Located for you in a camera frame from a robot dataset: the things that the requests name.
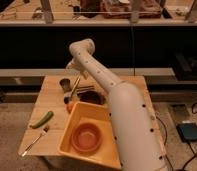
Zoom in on striped dark block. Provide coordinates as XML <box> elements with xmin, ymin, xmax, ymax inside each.
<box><xmin>76</xmin><ymin>86</ymin><xmax>94</xmax><ymax>93</ymax></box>

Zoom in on black cable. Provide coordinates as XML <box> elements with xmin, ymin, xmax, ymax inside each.
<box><xmin>156</xmin><ymin>79</ymin><xmax>197</xmax><ymax>171</ymax></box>

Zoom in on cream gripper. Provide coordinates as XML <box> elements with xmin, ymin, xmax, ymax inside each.
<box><xmin>66</xmin><ymin>60</ymin><xmax>88</xmax><ymax>79</ymax></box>

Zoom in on orange ball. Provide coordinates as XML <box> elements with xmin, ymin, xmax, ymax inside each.
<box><xmin>66</xmin><ymin>101</ymin><xmax>74</xmax><ymax>113</ymax></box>

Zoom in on small metal cup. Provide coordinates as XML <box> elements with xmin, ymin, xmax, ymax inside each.
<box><xmin>59</xmin><ymin>78</ymin><xmax>71</xmax><ymax>93</ymax></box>

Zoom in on dark brown bowl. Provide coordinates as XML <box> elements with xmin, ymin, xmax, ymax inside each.
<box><xmin>78</xmin><ymin>91</ymin><xmax>105</xmax><ymax>105</ymax></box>

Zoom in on silver fork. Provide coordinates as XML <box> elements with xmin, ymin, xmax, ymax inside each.
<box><xmin>21</xmin><ymin>125</ymin><xmax>50</xmax><ymax>157</ymax></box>

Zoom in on yellow plastic tub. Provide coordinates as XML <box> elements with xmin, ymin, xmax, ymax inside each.
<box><xmin>58</xmin><ymin>102</ymin><xmax>121</xmax><ymax>170</ymax></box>

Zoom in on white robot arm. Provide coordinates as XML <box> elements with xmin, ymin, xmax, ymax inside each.
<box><xmin>69</xmin><ymin>39</ymin><xmax>168</xmax><ymax>171</ymax></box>

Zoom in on black foot pedal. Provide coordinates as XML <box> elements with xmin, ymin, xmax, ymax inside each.
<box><xmin>176</xmin><ymin>123</ymin><xmax>197</xmax><ymax>142</ymax></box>

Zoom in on wooden table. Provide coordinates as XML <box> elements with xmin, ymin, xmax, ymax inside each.
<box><xmin>17</xmin><ymin>75</ymin><xmax>166</xmax><ymax>158</ymax></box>

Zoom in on dish brush with wooden handle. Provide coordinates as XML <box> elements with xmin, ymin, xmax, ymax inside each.
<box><xmin>64</xmin><ymin>76</ymin><xmax>81</xmax><ymax>104</ymax></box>

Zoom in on green cucumber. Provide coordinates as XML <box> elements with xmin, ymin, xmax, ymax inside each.
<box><xmin>29</xmin><ymin>111</ymin><xmax>54</xmax><ymax>129</ymax></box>

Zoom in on orange bowl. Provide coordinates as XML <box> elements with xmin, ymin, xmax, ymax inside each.
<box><xmin>70</xmin><ymin>122</ymin><xmax>102</xmax><ymax>154</ymax></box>

